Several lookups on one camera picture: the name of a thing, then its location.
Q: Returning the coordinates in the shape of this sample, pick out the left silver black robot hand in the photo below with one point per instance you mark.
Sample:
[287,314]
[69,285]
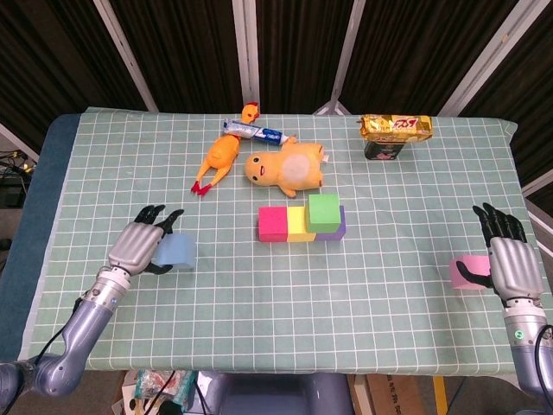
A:
[134,248]

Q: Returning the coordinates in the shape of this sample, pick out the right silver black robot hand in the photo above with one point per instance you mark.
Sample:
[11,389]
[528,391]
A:
[516,272]

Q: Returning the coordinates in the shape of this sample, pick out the blue foam cube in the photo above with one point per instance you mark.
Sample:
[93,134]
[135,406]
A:
[177,253]

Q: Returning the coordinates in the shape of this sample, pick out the magenta foam cube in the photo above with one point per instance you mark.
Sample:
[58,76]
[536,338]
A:
[272,224]

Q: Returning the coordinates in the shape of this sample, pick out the purple foam cube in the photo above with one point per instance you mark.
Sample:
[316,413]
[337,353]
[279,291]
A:
[332,236]

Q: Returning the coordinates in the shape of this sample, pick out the green foam cube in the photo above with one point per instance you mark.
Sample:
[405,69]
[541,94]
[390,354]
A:
[324,214]

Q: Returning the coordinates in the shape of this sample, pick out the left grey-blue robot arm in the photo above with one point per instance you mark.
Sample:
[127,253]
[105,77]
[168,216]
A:
[82,324]

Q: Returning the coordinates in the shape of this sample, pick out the light pink foam cube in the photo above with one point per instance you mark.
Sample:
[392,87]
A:
[477,263]

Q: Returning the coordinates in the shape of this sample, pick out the orange rubber chicken toy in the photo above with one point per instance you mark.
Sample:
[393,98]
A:
[222,155]

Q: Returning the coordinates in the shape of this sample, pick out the black equipment box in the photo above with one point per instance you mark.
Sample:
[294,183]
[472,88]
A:
[10,194]

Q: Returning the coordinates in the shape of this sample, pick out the green checked tablecloth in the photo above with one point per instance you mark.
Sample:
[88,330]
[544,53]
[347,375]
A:
[259,302]

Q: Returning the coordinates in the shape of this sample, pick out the green snack bag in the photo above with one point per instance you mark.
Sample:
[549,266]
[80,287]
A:
[164,384]

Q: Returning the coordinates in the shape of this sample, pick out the yellow table leg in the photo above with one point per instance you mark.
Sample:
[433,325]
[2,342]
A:
[440,395]

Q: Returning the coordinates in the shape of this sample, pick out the yellow foam cube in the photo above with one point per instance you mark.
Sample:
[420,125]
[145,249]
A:
[296,222]

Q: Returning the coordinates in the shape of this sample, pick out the silver blue toothpaste tube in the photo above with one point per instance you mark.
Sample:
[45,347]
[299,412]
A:
[255,132]

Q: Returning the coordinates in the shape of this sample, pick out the brown cardboard box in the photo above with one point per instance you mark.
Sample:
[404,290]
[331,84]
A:
[397,395]

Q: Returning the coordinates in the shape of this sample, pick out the yellow plush duck toy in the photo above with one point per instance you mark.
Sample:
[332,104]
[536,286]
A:
[294,168]

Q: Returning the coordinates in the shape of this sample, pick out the dark green tin can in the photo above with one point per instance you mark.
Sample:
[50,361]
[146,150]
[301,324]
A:
[382,151]

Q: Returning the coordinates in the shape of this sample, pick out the gold biscuit packet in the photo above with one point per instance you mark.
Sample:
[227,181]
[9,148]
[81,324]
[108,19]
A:
[395,127]

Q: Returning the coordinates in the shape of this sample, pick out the grey-blue robot torso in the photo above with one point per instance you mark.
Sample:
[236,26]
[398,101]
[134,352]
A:
[272,395]

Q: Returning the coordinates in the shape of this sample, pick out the white frame post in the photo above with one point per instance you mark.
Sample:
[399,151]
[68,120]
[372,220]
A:
[246,52]
[345,56]
[542,229]
[488,56]
[538,183]
[125,56]
[17,140]

